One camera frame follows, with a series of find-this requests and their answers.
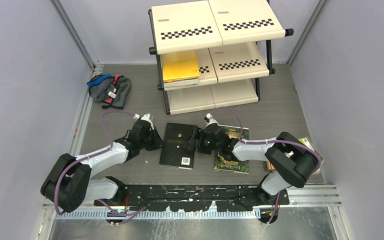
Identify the black Moon and Sixpence book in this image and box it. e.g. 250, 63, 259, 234
159, 122, 195, 170

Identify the lime green cartoon book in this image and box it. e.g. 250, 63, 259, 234
265, 137, 321, 176

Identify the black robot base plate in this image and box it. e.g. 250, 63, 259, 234
104, 184, 276, 212

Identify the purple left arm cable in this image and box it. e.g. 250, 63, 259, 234
53, 110, 148, 226

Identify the grey blue red cloth bag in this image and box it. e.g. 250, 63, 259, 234
86, 73, 132, 110

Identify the aluminium frame rail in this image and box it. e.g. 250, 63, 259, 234
59, 64, 104, 186

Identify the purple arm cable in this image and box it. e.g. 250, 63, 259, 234
208, 106, 322, 226
53, 110, 148, 226

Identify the green Alice in Wonderland book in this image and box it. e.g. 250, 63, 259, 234
214, 125, 250, 174

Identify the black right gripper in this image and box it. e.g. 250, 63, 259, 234
182, 128, 221, 156

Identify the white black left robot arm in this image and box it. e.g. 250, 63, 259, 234
40, 114, 164, 213

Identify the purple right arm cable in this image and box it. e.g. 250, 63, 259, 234
208, 106, 322, 226

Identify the cream three-tier shelf rack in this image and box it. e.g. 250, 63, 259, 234
148, 0, 294, 115

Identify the yellow hardcover book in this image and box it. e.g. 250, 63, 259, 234
161, 50, 200, 82

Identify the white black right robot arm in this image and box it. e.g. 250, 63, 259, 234
182, 123, 322, 206

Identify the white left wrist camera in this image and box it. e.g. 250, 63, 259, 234
140, 113, 155, 130

